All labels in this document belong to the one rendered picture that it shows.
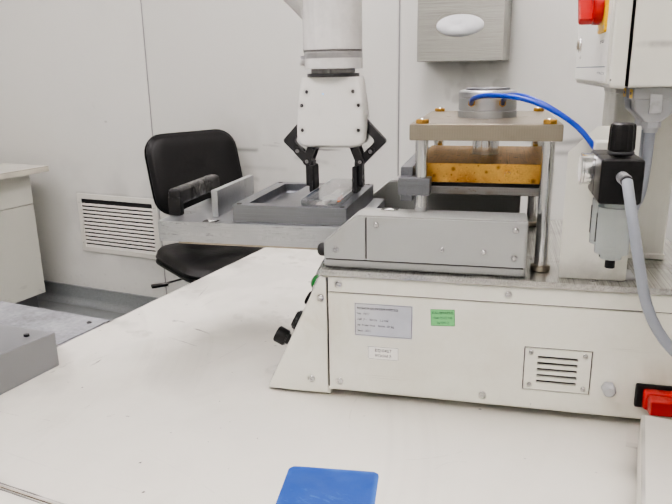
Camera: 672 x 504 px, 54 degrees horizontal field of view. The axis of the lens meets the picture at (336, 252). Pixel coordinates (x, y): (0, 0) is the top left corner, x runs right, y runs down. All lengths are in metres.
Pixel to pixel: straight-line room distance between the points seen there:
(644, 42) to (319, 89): 0.42
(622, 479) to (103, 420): 0.62
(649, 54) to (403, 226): 0.33
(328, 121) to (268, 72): 1.89
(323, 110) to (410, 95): 1.65
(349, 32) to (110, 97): 2.49
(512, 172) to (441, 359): 0.25
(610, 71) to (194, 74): 2.42
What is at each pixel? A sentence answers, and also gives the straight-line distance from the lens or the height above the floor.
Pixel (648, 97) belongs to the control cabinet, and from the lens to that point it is 0.83.
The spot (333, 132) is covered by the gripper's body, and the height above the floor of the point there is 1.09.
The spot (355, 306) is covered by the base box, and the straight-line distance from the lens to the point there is 0.85.
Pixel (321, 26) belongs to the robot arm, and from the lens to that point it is 0.94.
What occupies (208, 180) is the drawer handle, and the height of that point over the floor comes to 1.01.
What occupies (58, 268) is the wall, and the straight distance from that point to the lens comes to 3.82.
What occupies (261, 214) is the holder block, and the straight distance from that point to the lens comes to 0.92.
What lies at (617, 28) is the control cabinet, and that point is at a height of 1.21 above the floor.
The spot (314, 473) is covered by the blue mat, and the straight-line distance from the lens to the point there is 0.76.
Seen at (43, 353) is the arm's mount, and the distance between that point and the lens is 1.07.
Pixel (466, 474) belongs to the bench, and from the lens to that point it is 0.77.
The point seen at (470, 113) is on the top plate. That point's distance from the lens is 0.92.
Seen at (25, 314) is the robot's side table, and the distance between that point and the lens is 1.35.
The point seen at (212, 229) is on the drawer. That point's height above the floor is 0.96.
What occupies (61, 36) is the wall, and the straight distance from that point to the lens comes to 3.54.
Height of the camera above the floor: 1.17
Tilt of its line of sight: 15 degrees down
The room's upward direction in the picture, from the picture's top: 1 degrees counter-clockwise
